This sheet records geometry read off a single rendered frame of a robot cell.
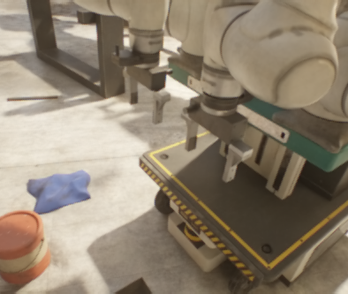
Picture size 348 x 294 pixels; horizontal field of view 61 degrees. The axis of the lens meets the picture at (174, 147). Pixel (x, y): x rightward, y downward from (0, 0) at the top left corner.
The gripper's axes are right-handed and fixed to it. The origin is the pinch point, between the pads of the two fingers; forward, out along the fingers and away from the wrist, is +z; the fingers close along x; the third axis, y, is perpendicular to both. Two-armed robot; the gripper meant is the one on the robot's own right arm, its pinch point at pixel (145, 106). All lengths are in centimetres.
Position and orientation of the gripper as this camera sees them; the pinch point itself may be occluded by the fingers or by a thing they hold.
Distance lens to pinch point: 89.0
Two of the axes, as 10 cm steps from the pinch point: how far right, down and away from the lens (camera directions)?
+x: -6.0, -5.0, 6.2
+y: 8.0, -3.0, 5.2
